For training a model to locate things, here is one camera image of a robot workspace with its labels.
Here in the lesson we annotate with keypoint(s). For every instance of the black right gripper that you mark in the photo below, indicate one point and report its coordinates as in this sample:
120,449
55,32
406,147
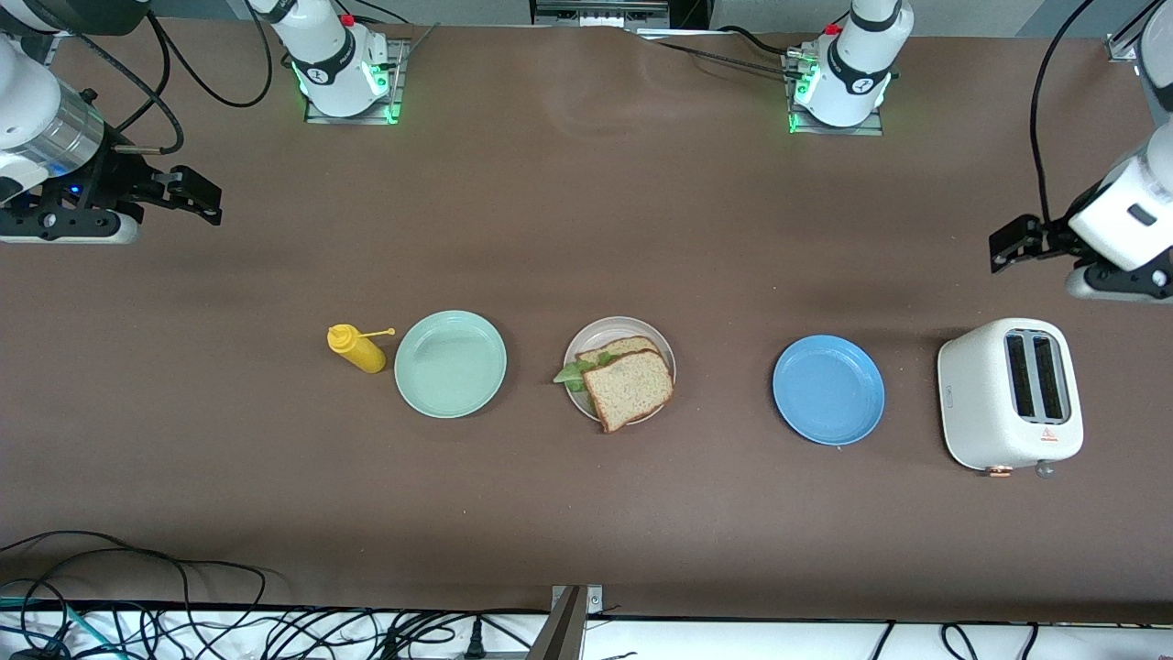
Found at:
117,171

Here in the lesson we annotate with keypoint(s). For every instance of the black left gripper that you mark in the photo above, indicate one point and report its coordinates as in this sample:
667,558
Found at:
1050,233

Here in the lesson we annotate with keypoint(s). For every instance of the yellow mustard squeeze bottle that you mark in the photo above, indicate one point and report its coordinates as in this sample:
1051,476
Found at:
357,350

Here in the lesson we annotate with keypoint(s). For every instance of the brown bread slice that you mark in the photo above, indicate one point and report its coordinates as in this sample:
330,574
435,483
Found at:
632,390
623,348

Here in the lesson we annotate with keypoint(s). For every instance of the green lettuce leaf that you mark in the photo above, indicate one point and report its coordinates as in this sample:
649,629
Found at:
570,374

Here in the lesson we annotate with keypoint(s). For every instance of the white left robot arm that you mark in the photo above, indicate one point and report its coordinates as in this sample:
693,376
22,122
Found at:
861,64

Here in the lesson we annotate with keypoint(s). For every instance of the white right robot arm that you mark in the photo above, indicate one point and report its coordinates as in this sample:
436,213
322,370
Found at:
46,101

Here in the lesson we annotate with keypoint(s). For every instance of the blue plate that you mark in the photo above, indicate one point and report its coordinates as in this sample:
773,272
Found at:
829,390

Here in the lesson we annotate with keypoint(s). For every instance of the mint green plate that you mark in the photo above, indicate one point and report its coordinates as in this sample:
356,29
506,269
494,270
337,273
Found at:
450,364

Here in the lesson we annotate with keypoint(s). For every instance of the beige plate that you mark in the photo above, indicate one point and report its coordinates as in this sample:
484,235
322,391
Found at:
586,335

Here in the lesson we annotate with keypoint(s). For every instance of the white two-slot toaster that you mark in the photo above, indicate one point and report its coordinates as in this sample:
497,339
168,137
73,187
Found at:
981,394

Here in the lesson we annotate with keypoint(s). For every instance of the black metal device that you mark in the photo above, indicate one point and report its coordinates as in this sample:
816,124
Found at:
600,11

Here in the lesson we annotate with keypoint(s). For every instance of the black power plug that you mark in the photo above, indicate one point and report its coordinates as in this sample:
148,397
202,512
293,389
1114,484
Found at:
475,642

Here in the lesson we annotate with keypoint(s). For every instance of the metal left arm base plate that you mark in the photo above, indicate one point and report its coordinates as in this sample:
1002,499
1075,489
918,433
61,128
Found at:
871,130

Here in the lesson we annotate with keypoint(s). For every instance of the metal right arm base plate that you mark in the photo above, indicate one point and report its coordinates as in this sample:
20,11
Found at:
394,92

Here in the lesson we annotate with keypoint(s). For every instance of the aluminium frame profile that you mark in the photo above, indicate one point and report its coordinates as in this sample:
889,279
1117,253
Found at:
1120,46

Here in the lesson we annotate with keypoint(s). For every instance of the metal bracket post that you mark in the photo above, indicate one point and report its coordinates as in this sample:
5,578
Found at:
568,623

